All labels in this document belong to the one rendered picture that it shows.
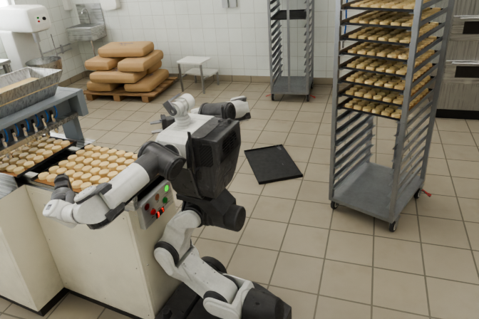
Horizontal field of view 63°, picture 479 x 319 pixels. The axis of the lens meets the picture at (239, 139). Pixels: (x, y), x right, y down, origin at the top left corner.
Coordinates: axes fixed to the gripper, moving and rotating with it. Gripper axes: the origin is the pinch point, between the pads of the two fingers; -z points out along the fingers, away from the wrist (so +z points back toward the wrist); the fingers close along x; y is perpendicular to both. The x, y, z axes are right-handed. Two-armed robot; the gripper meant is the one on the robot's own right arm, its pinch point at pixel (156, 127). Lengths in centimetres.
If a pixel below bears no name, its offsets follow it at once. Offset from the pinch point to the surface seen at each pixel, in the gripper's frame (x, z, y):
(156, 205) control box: -25.6, -9.3, 33.5
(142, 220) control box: -27, -17, 41
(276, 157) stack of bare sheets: -104, 115, -101
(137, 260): -49, -23, 42
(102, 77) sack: -79, -29, -358
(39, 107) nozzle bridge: 13, -56, -25
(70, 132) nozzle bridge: -17, -49, -53
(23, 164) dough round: -14, -71, -15
